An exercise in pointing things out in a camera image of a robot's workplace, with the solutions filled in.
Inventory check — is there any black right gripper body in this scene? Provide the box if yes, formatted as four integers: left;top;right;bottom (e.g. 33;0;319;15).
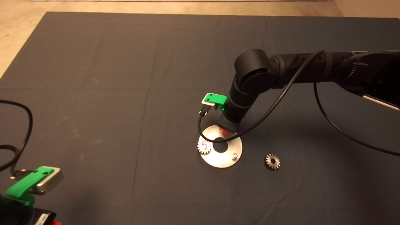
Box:
217;111;242;133

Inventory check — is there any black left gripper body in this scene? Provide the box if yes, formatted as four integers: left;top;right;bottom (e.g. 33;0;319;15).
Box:
19;207;57;225

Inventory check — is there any small steel planetary gear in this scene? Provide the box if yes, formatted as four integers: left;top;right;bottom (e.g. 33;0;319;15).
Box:
197;140;213;156
263;153;281;170

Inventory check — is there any round metal carrier plate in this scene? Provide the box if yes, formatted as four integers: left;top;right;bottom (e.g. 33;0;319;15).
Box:
199;125;243;169

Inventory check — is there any dark grey table cloth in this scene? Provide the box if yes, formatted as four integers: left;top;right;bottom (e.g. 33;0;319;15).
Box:
0;12;400;225

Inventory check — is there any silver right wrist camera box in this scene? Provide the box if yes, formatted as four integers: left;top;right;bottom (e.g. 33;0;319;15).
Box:
201;95;220;110

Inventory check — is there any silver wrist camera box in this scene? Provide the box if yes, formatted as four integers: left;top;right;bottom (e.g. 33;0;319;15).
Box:
34;166;64;195
201;95;220;110

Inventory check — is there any green right camera mount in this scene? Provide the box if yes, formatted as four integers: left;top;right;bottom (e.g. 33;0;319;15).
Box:
204;93;228;112

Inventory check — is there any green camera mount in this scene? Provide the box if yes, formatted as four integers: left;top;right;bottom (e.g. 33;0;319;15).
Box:
204;93;228;112
4;167;54;207

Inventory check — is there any thin black right camera cable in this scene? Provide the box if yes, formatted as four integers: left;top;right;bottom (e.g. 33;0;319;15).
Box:
198;50;400;157

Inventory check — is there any thin black camera cable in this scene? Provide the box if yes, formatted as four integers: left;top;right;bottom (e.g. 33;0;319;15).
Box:
198;50;400;157
0;99;33;180

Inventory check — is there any green left camera mount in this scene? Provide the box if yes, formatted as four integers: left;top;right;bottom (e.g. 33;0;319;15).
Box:
4;167;54;207

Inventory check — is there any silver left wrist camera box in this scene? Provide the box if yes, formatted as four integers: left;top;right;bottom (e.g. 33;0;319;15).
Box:
34;166;64;195

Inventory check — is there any thin black left camera cable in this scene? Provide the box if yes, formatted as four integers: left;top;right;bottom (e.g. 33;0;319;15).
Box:
0;99;33;180

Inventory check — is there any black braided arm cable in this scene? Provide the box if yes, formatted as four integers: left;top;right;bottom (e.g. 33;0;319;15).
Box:
341;50;400;91

